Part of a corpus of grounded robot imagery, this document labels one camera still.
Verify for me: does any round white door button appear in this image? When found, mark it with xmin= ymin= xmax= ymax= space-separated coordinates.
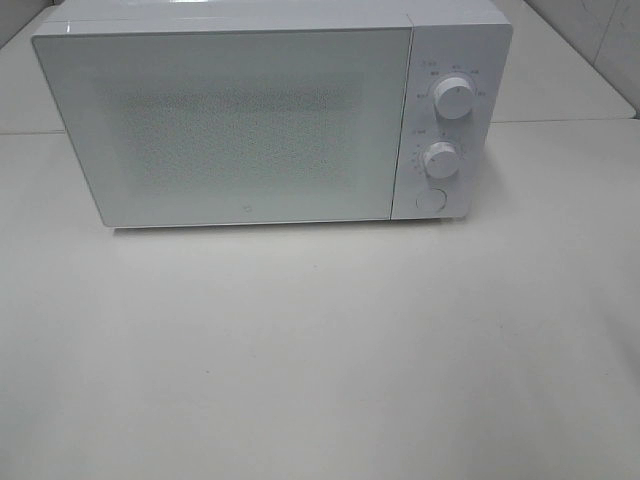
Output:
xmin=416 ymin=188 xmax=447 ymax=214

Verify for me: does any upper white control knob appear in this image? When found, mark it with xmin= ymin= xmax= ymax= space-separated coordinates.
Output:
xmin=433 ymin=74 xmax=475 ymax=120

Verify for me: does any white timer knob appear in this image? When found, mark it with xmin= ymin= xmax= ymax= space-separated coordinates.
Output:
xmin=422 ymin=142 xmax=461 ymax=179

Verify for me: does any white microwave door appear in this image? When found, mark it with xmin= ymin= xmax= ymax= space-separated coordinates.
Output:
xmin=33 ymin=28 xmax=411 ymax=228

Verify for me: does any white microwave oven body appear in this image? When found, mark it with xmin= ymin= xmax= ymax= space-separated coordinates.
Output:
xmin=32 ymin=1 xmax=513 ymax=221

